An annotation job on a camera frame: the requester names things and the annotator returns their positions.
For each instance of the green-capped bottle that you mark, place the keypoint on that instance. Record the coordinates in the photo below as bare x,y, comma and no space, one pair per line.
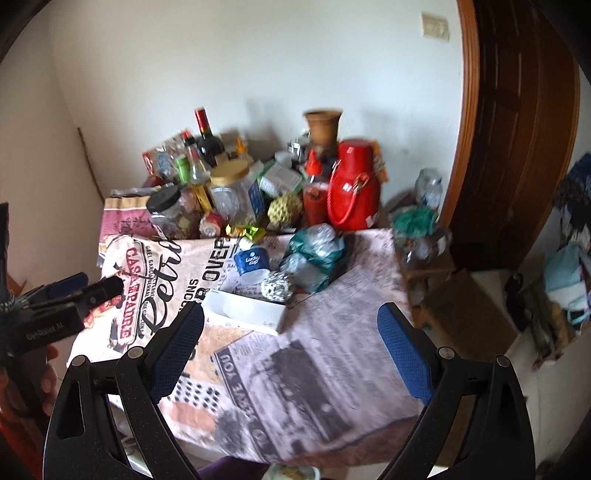
183,170

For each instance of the white cardboard box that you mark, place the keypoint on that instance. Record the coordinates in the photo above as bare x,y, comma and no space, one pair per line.
249,314

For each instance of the white green box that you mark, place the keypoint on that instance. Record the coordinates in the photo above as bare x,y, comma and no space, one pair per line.
281,177

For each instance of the light blue bag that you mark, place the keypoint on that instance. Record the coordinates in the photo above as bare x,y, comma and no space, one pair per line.
563,277

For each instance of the red sauce bottle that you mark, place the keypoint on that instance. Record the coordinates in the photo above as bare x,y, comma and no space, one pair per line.
316,203

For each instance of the black-lidded glass jar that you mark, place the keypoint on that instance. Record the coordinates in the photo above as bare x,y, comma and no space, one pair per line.
164,201

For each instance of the clay vase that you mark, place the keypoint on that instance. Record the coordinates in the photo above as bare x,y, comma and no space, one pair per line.
323,129

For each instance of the white plastic bin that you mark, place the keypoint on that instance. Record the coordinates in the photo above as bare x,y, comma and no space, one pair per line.
295,473

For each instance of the blue white carton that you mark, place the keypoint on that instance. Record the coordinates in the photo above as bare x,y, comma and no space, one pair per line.
256,198

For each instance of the green candy wrappers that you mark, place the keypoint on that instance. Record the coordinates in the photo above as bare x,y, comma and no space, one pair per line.
244,230

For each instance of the low wooden stool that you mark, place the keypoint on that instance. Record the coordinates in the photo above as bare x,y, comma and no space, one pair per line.
431,281

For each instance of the dark wooden door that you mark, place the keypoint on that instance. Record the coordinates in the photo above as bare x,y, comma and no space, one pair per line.
517,138

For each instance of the dark wine bottle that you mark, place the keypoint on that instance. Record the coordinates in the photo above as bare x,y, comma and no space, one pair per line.
210,147

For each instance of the gold-lidded clear jar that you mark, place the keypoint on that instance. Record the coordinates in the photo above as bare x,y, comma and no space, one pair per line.
228,173

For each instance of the orange paper packet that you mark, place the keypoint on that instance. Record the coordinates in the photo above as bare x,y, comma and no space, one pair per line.
379,164

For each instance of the black shoe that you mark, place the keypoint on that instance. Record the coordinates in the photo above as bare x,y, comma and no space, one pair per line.
517,300

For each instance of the clear liquor bottle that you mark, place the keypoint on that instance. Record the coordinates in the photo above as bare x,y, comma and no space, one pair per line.
199,184

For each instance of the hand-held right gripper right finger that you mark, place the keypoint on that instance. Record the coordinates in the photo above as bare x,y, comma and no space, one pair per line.
404,350

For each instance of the person's left forearm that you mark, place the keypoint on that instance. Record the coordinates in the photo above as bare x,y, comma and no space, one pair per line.
14,443

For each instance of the metal-lidded jar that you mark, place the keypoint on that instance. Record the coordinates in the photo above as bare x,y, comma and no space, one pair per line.
425,247

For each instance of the printed tablecloth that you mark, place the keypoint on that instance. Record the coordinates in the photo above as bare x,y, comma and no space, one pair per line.
300,369

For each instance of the light switch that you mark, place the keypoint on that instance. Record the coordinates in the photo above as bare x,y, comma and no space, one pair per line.
435,25

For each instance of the yellow foam net sleeve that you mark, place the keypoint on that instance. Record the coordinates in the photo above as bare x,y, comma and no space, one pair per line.
284,210

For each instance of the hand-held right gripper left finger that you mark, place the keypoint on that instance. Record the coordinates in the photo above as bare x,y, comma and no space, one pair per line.
178,350

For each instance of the blue paper cup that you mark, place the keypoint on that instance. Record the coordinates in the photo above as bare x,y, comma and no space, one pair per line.
251,261

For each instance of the person's left hand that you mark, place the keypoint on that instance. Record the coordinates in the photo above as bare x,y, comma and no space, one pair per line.
49,383

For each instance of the blue knitted cloth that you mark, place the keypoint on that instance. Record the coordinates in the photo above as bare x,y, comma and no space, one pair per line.
577,184

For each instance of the red thermos flask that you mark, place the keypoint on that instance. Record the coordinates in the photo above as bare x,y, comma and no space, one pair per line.
355,184

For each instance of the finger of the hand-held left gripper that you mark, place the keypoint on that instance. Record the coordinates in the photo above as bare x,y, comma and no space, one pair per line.
104,288
69,282

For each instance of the printed snack bag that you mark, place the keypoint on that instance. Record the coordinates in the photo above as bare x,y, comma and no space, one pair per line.
157,161

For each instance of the wooden door frame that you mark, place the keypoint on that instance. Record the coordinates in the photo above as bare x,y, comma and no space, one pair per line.
456,161

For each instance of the white-lidded glass jar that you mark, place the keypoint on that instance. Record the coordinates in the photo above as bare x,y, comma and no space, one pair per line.
429,189

